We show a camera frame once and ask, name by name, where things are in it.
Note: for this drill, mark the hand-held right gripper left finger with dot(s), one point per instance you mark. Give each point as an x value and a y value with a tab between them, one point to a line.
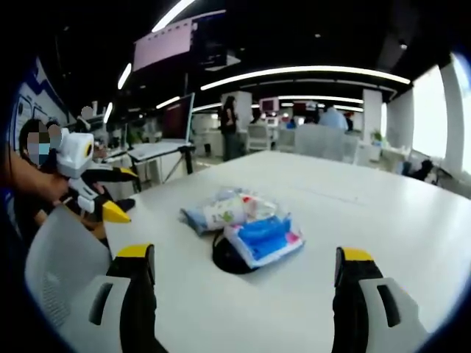
136	309

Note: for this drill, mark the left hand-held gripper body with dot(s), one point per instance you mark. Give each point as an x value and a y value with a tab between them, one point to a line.
75	152

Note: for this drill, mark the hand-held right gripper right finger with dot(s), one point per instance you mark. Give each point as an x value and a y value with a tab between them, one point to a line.
353	309

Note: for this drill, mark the light blue packet item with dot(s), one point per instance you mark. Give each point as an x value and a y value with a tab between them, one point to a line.
195	218

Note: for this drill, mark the blue wipes packet item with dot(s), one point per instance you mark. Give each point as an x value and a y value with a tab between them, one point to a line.
265	239

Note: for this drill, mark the white printed packet item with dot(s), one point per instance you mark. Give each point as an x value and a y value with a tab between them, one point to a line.
239	209

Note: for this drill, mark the dark object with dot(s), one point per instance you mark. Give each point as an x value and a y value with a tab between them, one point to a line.
126	204

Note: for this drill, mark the white tripod stand table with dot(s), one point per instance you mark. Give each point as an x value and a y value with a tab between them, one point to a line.
158	149

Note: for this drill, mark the grey mesh office chair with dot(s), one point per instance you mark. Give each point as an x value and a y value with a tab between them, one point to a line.
62	264

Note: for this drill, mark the open laptop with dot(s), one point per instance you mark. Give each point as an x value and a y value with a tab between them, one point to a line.
178	119

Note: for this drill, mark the hanging pink screen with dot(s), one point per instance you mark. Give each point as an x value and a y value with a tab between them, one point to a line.
162	48

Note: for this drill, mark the white office chair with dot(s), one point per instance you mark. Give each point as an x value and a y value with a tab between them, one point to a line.
259	136
320	141

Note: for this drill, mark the hanging dark screen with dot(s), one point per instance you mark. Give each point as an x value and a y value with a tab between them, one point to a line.
211	42

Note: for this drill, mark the ceiling light strip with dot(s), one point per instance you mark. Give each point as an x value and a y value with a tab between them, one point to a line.
171	14

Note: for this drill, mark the long curved ceiling light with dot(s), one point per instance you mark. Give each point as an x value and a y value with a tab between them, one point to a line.
305	71

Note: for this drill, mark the blue white wall board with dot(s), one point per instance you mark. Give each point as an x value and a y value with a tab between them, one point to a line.
33	92

